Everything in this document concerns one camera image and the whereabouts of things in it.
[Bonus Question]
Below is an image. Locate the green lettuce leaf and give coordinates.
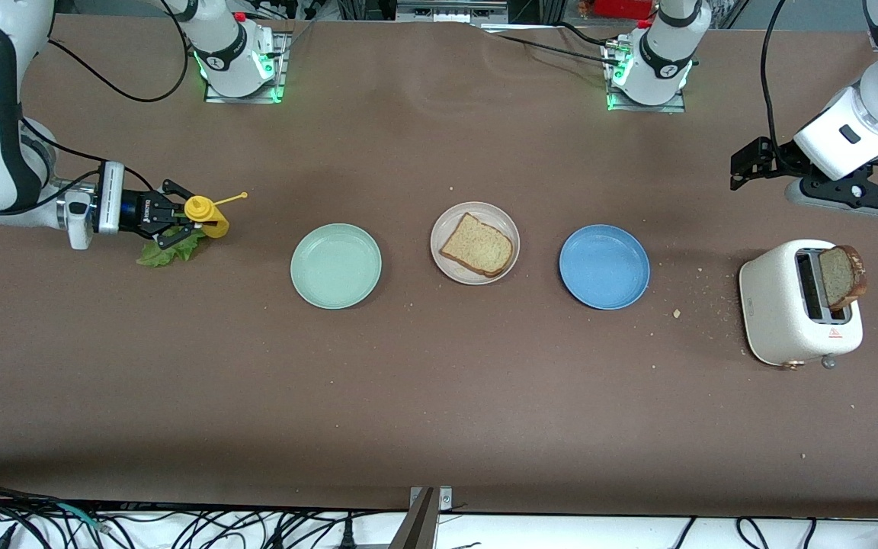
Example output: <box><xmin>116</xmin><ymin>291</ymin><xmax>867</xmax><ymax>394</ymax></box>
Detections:
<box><xmin>136</xmin><ymin>227</ymin><xmax>208</xmax><ymax>268</ymax></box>

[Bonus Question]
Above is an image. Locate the yellow mustard squeeze bottle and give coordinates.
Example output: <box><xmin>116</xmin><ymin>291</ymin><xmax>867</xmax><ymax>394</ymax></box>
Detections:
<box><xmin>184</xmin><ymin>191</ymin><xmax>248</xmax><ymax>239</ymax></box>

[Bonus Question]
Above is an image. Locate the brown bread slice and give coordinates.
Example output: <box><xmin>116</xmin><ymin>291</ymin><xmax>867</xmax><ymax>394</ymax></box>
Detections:
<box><xmin>439</xmin><ymin>213</ymin><xmax>514</xmax><ymax>278</ymax></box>
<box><xmin>819</xmin><ymin>244</ymin><xmax>869</xmax><ymax>311</ymax></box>

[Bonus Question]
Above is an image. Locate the mint green plate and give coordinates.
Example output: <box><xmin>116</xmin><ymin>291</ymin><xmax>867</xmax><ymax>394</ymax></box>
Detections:
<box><xmin>290</xmin><ymin>223</ymin><xmax>383</xmax><ymax>310</ymax></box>

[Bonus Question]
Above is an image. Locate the blue plate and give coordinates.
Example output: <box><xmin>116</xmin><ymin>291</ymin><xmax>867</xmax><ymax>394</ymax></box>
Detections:
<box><xmin>559</xmin><ymin>224</ymin><xmax>651</xmax><ymax>310</ymax></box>

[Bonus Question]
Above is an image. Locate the beige plate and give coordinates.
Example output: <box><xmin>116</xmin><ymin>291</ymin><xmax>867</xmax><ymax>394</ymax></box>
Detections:
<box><xmin>430</xmin><ymin>201</ymin><xmax>521</xmax><ymax>286</ymax></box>

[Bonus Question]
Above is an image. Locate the white toaster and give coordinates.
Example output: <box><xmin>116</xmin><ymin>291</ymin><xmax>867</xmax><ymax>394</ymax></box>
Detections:
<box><xmin>739</xmin><ymin>239</ymin><xmax>864</xmax><ymax>371</ymax></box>

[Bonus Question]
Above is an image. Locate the red background object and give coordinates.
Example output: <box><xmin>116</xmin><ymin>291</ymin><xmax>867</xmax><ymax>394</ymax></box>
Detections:
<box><xmin>590</xmin><ymin>0</ymin><xmax>655</xmax><ymax>20</ymax></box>

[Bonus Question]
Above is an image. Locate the silver background box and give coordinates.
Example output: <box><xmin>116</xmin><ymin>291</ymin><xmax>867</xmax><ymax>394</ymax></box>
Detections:
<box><xmin>396</xmin><ymin>0</ymin><xmax>508</xmax><ymax>24</ymax></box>

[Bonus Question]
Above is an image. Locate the grey metal strut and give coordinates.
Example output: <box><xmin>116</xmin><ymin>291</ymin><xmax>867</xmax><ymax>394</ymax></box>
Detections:
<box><xmin>388</xmin><ymin>488</ymin><xmax>441</xmax><ymax>549</ymax></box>

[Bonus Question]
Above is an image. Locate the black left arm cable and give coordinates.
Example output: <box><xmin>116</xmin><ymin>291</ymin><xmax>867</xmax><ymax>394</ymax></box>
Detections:
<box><xmin>761</xmin><ymin>0</ymin><xmax>787</xmax><ymax>149</ymax></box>

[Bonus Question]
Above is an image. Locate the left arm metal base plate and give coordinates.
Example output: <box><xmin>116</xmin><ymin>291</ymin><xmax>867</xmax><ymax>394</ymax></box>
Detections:
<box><xmin>603</xmin><ymin>42</ymin><xmax>688</xmax><ymax>114</ymax></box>

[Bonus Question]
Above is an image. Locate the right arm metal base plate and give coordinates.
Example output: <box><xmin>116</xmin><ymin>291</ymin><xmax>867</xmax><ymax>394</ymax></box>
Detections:
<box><xmin>203</xmin><ymin>30</ymin><xmax>288</xmax><ymax>104</ymax></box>

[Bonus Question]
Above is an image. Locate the black base cable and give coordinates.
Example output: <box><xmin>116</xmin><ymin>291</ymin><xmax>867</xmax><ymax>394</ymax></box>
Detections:
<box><xmin>556</xmin><ymin>21</ymin><xmax>624</xmax><ymax>48</ymax></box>
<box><xmin>485</xmin><ymin>30</ymin><xmax>617</xmax><ymax>66</ymax></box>

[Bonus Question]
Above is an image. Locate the teal floor cable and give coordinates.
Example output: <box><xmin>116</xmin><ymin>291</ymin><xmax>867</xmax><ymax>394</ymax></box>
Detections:
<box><xmin>56</xmin><ymin>501</ymin><xmax>109</xmax><ymax>533</ymax></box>

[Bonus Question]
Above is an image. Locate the black floor cable tangle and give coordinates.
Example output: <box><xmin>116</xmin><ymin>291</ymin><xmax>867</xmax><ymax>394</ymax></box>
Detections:
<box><xmin>0</xmin><ymin>482</ymin><xmax>380</xmax><ymax>549</ymax></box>

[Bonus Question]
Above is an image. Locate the black floor cable loop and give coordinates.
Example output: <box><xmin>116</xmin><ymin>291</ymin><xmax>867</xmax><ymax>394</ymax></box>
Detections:
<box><xmin>736</xmin><ymin>516</ymin><xmax>772</xmax><ymax>549</ymax></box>

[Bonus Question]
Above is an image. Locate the silver metal bracket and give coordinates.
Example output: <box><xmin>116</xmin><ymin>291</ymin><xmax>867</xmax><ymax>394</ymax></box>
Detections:
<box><xmin>409</xmin><ymin>486</ymin><xmax>453</xmax><ymax>512</ymax></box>

